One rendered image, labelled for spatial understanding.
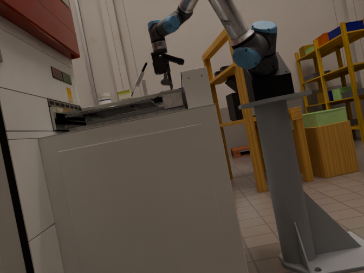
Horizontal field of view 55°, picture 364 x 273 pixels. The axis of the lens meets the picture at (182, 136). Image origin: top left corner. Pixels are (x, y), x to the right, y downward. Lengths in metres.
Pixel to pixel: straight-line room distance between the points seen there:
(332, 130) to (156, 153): 2.87
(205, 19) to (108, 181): 7.62
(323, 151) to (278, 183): 2.09
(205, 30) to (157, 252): 7.61
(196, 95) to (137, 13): 7.59
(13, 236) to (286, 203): 1.20
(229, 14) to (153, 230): 0.92
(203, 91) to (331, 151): 2.73
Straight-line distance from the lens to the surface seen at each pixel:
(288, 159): 1.76
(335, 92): 7.12
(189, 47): 8.50
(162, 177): 1.22
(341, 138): 3.93
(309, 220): 1.88
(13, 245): 1.17
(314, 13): 9.16
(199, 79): 1.28
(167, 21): 1.78
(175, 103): 1.45
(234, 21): 1.56
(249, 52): 1.55
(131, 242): 1.28
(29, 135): 1.26
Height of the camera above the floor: 0.75
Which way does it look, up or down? 1 degrees down
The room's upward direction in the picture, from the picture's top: 11 degrees counter-clockwise
